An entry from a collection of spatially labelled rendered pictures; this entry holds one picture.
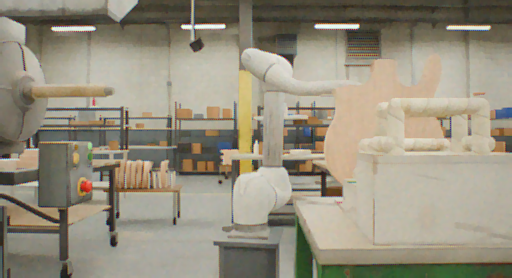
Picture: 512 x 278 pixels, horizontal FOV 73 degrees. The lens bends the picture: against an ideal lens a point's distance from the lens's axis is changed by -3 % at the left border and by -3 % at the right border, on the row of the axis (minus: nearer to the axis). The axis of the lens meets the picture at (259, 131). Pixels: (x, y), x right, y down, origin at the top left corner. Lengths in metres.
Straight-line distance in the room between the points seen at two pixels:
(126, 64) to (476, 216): 12.56
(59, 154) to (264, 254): 0.87
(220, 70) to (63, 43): 5.53
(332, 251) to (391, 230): 0.12
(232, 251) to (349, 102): 0.83
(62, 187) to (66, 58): 12.76
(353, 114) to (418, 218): 0.43
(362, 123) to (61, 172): 0.91
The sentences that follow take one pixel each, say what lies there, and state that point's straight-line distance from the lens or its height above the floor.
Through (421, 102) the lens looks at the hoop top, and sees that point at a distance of 0.75.
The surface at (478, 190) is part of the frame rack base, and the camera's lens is 0.79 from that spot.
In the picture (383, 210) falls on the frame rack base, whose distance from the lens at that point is 0.72.
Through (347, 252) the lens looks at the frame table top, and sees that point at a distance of 0.71.
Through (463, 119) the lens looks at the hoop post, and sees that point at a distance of 0.87.
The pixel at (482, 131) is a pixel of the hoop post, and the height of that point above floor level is 1.15.
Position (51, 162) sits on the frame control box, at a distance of 1.24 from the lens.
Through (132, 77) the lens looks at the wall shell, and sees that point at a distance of 12.83.
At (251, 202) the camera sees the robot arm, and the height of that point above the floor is 0.86.
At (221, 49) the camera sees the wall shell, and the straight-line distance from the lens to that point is 12.31.
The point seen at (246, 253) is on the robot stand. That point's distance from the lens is 1.57.
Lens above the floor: 1.13
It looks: 1 degrees up
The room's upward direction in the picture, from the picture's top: straight up
